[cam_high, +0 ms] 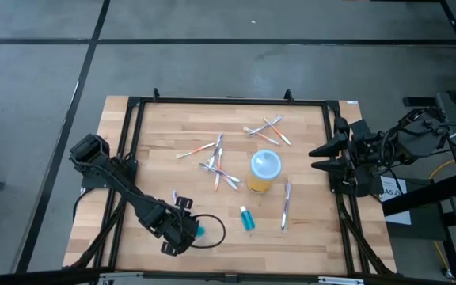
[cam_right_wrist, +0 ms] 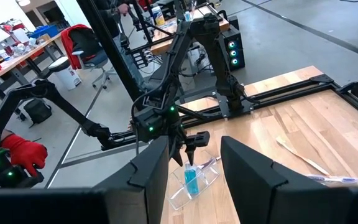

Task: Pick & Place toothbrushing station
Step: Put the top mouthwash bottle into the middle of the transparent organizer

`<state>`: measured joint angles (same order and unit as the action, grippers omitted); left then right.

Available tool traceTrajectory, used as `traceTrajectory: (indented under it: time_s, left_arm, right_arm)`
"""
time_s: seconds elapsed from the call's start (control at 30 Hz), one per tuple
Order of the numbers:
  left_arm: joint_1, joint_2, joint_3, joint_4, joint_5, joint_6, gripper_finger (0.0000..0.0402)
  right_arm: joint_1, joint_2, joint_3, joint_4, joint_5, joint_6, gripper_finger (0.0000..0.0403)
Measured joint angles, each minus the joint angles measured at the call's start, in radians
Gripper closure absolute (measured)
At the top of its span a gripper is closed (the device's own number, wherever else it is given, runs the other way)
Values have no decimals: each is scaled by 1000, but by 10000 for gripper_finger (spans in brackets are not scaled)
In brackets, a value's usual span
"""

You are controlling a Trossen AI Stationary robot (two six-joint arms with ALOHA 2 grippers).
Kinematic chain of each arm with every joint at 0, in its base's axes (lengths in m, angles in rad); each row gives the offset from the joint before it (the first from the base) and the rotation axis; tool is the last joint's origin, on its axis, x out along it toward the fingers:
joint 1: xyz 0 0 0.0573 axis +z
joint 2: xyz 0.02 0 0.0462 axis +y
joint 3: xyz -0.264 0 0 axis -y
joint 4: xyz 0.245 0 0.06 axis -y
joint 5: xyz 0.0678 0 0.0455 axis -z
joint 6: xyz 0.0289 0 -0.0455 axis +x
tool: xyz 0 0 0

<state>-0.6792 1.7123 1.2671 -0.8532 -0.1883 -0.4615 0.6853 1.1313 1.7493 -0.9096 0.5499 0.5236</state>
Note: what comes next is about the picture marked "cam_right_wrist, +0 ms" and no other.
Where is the neighbouring wooden robot table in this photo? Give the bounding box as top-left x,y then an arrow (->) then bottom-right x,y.
149,4 -> 231,57

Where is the clear acrylic organizer box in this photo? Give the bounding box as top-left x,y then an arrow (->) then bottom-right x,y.
167,149 -> 221,212

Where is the black frame upright post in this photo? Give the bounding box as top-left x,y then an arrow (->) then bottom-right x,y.
76,0 -> 144,102

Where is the long wooden workbench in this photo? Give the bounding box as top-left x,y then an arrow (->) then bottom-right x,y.
0,32 -> 63,91

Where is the black backpack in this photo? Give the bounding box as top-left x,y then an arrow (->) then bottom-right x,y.
22,98 -> 53,126

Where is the white trash can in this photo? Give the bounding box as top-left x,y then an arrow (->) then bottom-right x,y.
47,56 -> 83,91

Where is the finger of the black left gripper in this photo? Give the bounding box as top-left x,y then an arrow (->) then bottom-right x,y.
170,138 -> 185,167
183,130 -> 211,166

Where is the black aluminium table frame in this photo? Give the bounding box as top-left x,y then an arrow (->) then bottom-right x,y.
99,73 -> 358,152

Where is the black computer tower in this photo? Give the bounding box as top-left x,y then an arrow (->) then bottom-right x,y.
221,26 -> 246,71

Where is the purple white toothbrush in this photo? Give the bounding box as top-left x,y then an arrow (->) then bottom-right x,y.
306,174 -> 358,187
275,136 -> 332,177
197,156 -> 222,170

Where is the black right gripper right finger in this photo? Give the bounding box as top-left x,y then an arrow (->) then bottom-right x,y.
221,136 -> 358,224

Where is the person's hand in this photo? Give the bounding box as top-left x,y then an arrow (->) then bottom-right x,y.
0,133 -> 48,177

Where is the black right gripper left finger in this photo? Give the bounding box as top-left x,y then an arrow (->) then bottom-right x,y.
0,136 -> 170,224

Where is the blue storage bin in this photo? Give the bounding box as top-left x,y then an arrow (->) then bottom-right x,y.
29,24 -> 60,40

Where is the office chair with red jacket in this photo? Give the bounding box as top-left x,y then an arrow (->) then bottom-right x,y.
60,24 -> 117,91

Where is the yellow disinfecting wipes canister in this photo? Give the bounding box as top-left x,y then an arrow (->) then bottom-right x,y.
151,5 -> 167,27

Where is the person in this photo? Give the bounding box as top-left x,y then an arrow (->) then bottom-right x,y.
93,0 -> 145,91

